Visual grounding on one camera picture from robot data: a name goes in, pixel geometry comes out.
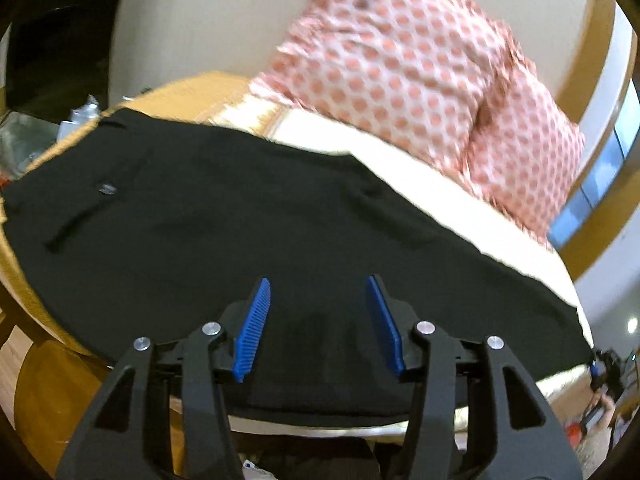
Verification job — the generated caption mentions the black pants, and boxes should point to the black pants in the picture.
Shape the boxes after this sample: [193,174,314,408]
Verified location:
[0,108,595,420]

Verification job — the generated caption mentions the wooden bed frame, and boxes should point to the wooden bed frame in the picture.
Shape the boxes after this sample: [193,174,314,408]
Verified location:
[0,290,176,476]

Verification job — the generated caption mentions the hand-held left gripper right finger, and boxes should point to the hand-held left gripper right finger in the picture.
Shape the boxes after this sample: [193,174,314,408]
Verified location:
[366,274,584,480]

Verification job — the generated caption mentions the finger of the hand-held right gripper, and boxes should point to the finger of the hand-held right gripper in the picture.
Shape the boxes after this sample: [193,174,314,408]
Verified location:
[588,349,626,396]

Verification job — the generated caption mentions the pink dotted pillow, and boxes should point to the pink dotted pillow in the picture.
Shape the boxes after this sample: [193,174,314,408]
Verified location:
[248,0,587,251]

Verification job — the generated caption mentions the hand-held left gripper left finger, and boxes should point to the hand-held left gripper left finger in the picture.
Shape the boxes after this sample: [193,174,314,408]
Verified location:
[55,277,272,480]

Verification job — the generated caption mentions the bed with cream sheet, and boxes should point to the bed with cream sheet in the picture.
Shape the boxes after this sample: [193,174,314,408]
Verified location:
[0,72,601,443]

